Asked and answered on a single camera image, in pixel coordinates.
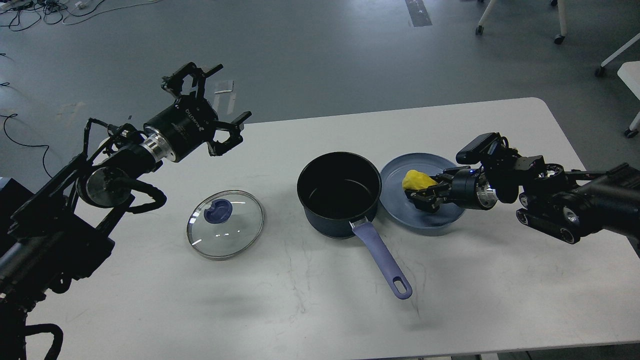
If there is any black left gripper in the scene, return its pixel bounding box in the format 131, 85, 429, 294
143, 62, 253, 163

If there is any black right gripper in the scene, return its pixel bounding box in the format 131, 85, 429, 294
403, 168, 498, 214

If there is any yellow potato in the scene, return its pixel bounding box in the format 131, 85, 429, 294
401, 169, 439, 191

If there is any glass pot lid purple knob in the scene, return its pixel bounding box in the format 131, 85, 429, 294
186, 189, 265, 261

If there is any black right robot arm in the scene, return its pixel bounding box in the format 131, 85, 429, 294
402, 132, 640, 244

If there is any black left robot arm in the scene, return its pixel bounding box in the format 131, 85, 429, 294
0, 62, 251, 360

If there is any blue grey round plate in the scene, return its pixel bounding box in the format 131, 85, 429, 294
379, 152, 468, 236

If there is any grey floor tape strip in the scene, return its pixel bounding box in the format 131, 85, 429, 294
404, 0, 433, 28

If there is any white chair leg with caster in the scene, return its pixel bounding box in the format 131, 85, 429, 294
474, 0, 569, 45

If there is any black box left edge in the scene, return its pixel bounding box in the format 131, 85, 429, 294
0, 177, 34, 237

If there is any white chair leg right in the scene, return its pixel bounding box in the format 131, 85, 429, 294
594, 32, 640, 78

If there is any white table right edge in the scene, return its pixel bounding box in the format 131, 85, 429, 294
617, 62, 640, 140

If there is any dark blue saucepan purple handle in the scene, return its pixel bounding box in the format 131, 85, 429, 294
296, 152, 413, 300

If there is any black floor cable left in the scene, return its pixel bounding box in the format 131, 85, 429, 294
0, 114, 56, 178

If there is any tangled cables top left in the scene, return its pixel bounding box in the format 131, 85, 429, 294
0, 0, 161, 31

